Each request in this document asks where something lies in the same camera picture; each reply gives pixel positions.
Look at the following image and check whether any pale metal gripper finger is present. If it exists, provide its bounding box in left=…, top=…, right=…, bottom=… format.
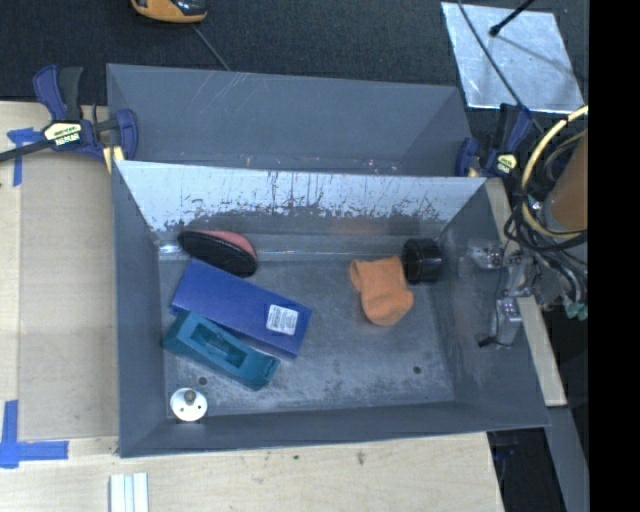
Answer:
left=467, top=240, right=505, bottom=272
left=486, top=297, right=524, bottom=348

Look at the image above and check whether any black round jar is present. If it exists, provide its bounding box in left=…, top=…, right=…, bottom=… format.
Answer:
left=401, top=237, right=445, bottom=286

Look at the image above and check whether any orange cloth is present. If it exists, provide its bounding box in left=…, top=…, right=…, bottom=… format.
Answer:
left=348, top=255, right=416, bottom=328

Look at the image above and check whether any grey metal bin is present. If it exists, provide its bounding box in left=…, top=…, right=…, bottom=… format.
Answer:
left=105, top=63, right=552, bottom=459

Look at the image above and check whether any blue box with white label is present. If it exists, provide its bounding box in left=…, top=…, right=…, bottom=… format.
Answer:
left=170, top=259, right=314, bottom=359

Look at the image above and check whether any black and pink oval brush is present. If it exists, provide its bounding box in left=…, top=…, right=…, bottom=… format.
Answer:
left=176, top=229, right=260, bottom=279

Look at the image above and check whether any teal rectangular tray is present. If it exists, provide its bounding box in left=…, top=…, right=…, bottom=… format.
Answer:
left=160, top=309, right=282, bottom=392

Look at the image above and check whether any white round knob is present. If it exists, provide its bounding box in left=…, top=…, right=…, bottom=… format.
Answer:
left=169, top=386, right=209, bottom=424

